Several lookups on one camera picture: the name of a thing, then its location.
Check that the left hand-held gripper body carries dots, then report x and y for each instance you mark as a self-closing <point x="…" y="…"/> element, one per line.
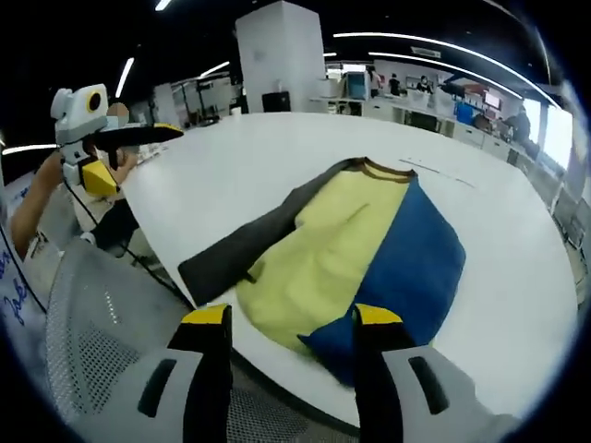
<point x="74" y="115"/>

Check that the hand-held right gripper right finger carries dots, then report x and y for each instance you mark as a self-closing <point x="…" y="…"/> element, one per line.
<point x="397" y="397"/>

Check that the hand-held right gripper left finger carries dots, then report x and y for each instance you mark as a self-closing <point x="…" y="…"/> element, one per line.
<point x="184" y="397"/>

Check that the yellow blue grey garment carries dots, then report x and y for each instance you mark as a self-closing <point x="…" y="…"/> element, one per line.
<point x="323" y="258"/>

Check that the person's left hand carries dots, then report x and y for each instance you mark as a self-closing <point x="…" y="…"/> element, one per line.
<point x="53" y="167"/>

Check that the black bag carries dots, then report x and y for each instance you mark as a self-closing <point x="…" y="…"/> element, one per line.
<point x="115" y="226"/>

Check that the short ceiling light strip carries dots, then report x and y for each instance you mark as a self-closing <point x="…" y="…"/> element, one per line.
<point x="124" y="76"/>

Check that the small black table item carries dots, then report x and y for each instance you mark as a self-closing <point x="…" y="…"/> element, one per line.
<point x="208" y="120"/>

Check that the small white cup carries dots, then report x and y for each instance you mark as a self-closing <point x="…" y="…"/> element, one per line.
<point x="235" y="111"/>

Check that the grey mesh office chair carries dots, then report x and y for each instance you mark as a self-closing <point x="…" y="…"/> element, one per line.
<point x="101" y="314"/>

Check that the black cabinet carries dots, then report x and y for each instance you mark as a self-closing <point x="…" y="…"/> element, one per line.
<point x="276" y="101"/>

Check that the white square pillar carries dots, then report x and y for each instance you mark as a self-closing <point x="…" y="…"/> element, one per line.
<point x="281" y="55"/>

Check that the white booth with teal panel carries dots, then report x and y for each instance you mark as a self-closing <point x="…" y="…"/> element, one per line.
<point x="355" y="87"/>

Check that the white cabinet row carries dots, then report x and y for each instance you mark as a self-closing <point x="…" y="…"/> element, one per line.
<point x="466" y="134"/>

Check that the black chair under counter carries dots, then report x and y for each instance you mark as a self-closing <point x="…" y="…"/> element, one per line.
<point x="421" y="121"/>

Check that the blue storage bin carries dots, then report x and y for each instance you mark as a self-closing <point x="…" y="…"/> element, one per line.
<point x="464" y="113"/>

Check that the long ceiling light strip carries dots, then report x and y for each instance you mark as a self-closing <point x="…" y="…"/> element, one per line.
<point x="434" y="62"/>
<point x="438" y="44"/>

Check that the pink wall screen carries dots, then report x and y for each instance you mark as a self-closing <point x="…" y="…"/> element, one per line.
<point x="491" y="99"/>

